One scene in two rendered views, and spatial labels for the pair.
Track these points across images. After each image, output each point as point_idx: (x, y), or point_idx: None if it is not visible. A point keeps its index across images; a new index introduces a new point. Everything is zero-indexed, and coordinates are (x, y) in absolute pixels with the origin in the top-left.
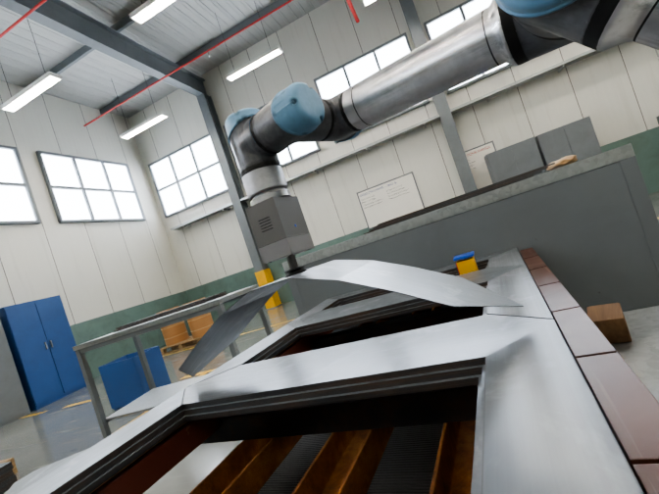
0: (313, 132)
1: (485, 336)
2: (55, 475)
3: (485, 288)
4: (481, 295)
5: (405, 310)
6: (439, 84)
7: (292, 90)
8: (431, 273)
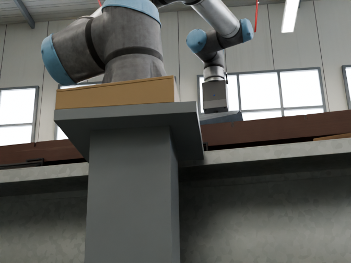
0: (207, 48)
1: None
2: None
3: (221, 116)
4: (203, 118)
5: None
6: (202, 16)
7: (187, 36)
8: (229, 112)
